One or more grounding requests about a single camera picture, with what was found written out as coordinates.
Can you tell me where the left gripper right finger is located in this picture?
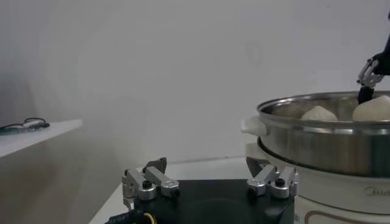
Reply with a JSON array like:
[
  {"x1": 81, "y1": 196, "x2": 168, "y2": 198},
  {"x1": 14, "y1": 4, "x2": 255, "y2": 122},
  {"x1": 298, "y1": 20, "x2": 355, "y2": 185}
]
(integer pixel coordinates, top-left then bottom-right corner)
[{"x1": 246, "y1": 156, "x2": 299, "y2": 200}]

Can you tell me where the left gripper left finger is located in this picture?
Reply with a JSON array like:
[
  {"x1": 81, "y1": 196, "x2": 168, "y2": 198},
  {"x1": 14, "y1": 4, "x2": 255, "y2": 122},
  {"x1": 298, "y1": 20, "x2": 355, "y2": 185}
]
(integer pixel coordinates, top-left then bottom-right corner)
[{"x1": 121, "y1": 156, "x2": 181, "y2": 211}]

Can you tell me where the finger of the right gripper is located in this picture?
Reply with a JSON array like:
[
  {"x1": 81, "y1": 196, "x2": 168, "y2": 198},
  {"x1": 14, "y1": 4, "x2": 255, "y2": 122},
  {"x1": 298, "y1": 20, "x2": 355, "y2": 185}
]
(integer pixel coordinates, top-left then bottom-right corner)
[{"x1": 356, "y1": 57, "x2": 385, "y2": 105}]

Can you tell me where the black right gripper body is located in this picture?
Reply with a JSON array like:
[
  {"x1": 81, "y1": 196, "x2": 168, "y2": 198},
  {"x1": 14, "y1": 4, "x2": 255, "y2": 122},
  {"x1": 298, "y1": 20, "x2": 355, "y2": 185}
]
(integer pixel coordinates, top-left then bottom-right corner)
[{"x1": 373, "y1": 33, "x2": 390, "y2": 76}]

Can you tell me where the white steamed baozi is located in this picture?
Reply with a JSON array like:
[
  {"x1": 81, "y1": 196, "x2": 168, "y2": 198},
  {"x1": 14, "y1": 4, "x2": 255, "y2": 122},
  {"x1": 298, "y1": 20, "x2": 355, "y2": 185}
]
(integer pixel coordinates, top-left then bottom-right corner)
[
  {"x1": 300, "y1": 105, "x2": 338, "y2": 122},
  {"x1": 352, "y1": 95, "x2": 390, "y2": 122}
]

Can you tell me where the perforated steel steamer basket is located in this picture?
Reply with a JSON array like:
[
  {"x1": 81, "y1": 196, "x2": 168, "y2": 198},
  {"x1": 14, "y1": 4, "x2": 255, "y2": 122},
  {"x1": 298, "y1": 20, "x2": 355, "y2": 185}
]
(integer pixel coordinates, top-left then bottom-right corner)
[{"x1": 240, "y1": 91, "x2": 390, "y2": 178}]

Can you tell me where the white electric cooking pot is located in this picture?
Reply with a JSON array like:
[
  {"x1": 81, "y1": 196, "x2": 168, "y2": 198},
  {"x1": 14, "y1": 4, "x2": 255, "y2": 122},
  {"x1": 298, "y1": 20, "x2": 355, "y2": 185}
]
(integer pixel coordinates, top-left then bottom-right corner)
[{"x1": 245, "y1": 142, "x2": 390, "y2": 224}]

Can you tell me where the white side table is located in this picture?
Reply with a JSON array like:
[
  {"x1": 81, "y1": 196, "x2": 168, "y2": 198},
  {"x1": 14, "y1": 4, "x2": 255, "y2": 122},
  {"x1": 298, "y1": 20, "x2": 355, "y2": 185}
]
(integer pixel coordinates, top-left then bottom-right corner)
[{"x1": 0, "y1": 118, "x2": 83, "y2": 159}]

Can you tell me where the black looped cord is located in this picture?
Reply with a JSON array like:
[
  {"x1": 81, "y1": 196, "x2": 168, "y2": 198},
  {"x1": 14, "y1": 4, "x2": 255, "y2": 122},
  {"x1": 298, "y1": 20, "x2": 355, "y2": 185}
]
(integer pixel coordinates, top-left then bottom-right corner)
[{"x1": 21, "y1": 117, "x2": 51, "y2": 130}]

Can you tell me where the green handled tool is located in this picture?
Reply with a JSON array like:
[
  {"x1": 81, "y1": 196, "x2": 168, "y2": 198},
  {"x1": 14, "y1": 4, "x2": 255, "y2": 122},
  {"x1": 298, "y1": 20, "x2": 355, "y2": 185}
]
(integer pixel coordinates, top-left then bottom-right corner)
[{"x1": 0, "y1": 125, "x2": 37, "y2": 136}]

